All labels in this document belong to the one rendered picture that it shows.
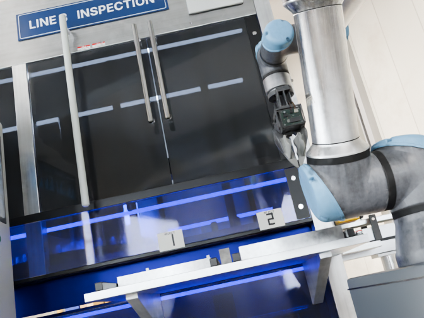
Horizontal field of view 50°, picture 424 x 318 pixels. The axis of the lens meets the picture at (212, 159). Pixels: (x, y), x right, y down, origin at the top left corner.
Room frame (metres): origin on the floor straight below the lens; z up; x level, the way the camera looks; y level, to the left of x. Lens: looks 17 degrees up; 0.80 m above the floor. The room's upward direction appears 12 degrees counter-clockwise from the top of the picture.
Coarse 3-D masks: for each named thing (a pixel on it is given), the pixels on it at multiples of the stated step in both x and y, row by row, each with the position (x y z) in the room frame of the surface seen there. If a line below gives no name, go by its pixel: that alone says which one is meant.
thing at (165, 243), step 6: (162, 234) 1.53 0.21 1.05; (168, 234) 1.53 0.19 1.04; (174, 234) 1.53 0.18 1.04; (180, 234) 1.53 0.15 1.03; (162, 240) 1.53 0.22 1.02; (168, 240) 1.53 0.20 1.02; (174, 240) 1.53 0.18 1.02; (180, 240) 1.53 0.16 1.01; (162, 246) 1.53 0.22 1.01; (168, 246) 1.53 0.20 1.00; (174, 246) 1.53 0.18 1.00; (180, 246) 1.53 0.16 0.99
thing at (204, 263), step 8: (176, 264) 1.27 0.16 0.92; (184, 264) 1.27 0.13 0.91; (192, 264) 1.27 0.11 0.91; (200, 264) 1.27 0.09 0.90; (208, 264) 1.27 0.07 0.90; (144, 272) 1.27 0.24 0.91; (152, 272) 1.27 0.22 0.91; (160, 272) 1.27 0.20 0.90; (168, 272) 1.27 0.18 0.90; (176, 272) 1.27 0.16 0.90; (184, 272) 1.27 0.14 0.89; (120, 280) 1.27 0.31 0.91; (128, 280) 1.27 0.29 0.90; (136, 280) 1.27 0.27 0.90; (144, 280) 1.27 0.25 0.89
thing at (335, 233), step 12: (324, 228) 1.16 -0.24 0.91; (336, 228) 1.16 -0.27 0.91; (276, 240) 1.16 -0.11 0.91; (288, 240) 1.16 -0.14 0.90; (300, 240) 1.16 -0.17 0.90; (312, 240) 1.16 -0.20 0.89; (324, 240) 1.16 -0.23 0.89; (240, 252) 1.16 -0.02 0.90; (252, 252) 1.16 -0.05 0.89; (264, 252) 1.16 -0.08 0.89; (276, 252) 1.16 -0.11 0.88
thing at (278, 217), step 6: (270, 210) 1.53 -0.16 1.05; (276, 210) 1.53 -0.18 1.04; (258, 216) 1.53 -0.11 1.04; (264, 216) 1.53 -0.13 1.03; (270, 216) 1.53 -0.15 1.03; (276, 216) 1.53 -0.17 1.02; (282, 216) 1.53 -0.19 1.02; (258, 222) 1.53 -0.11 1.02; (264, 222) 1.53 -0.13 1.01; (270, 222) 1.53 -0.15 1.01; (276, 222) 1.53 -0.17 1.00; (282, 222) 1.53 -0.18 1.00; (264, 228) 1.53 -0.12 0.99
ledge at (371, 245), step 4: (364, 244) 1.53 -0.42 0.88; (368, 244) 1.54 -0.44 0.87; (372, 244) 1.53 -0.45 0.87; (376, 244) 1.53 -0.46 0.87; (380, 244) 1.54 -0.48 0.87; (356, 248) 1.53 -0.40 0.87; (360, 248) 1.54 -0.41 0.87; (364, 248) 1.54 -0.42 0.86; (368, 248) 1.53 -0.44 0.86; (372, 248) 1.56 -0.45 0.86; (344, 252) 1.54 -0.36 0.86; (348, 252) 1.53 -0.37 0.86; (352, 252) 1.57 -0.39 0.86
